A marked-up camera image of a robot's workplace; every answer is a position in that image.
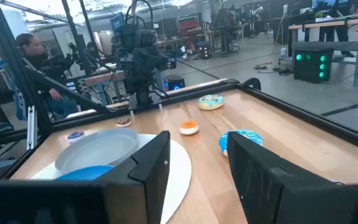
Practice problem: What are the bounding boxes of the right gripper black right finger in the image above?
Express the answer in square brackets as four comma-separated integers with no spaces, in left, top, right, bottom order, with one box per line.
[227,131,358,224]

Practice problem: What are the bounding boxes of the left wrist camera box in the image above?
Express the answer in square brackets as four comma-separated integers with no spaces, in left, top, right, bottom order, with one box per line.
[137,29,157,49]

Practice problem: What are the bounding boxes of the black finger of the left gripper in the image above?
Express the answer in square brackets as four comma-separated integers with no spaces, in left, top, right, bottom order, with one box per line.
[165,51,177,70]
[116,48,129,71]

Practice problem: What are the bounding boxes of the small orange donut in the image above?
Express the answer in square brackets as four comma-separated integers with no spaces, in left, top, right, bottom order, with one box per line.
[178,120,200,136]

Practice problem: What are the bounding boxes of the black office chair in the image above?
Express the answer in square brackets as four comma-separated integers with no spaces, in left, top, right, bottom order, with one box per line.
[225,24,242,55]

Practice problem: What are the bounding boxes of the black rig post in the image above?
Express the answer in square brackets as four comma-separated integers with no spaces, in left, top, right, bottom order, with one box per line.
[0,0,53,138]

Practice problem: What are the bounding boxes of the white round woven placemat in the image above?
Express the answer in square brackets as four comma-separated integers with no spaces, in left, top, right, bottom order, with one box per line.
[31,133,193,224]

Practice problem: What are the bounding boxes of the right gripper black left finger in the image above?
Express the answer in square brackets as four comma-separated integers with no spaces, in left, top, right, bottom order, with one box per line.
[0,130,171,224]

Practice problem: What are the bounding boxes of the black aluminium table frame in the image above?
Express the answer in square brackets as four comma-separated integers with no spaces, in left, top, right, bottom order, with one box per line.
[0,77,358,180]

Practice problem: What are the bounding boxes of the black computer green lights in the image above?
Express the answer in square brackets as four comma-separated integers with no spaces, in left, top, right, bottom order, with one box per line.
[293,49,334,84]

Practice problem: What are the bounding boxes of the blue white-striped donut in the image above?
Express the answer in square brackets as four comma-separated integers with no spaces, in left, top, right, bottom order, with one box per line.
[218,129,264,157]

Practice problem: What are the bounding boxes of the floor cable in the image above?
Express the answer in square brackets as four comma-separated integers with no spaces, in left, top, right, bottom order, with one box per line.
[253,60,295,77]

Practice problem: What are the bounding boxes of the silver frame bracket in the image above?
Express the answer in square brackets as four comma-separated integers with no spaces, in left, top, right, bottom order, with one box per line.
[26,105,39,151]

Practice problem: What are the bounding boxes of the grey plate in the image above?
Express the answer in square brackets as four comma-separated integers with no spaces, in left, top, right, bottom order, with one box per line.
[54,128,139,174]

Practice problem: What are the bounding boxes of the blue plate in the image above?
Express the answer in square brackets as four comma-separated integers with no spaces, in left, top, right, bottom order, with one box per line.
[56,164,115,181]

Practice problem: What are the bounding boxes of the person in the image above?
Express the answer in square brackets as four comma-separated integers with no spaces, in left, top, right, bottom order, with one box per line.
[84,41,101,63]
[318,0,356,58]
[15,32,79,121]

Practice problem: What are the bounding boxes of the small dark blue donut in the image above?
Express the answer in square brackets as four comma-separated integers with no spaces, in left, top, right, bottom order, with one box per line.
[67,131,86,144]

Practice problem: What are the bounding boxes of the small brown sprinkled donut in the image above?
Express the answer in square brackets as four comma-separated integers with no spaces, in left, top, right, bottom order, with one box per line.
[116,117,132,128]

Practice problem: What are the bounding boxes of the wooden top workbench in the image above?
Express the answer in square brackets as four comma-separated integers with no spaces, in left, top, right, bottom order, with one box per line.
[84,70,130,106]
[287,14,358,86]

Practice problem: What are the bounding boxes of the mint green striped donut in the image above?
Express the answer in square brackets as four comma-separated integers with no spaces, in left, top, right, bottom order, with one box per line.
[198,94,225,111]

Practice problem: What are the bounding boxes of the red screen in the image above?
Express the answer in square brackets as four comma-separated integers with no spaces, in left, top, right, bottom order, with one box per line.
[177,15,200,32]

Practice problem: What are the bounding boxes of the black computer blue light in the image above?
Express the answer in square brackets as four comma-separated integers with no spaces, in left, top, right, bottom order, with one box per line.
[164,74,186,91]

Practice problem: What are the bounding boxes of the black monitor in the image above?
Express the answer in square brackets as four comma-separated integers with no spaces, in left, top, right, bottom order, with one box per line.
[109,12,126,34]

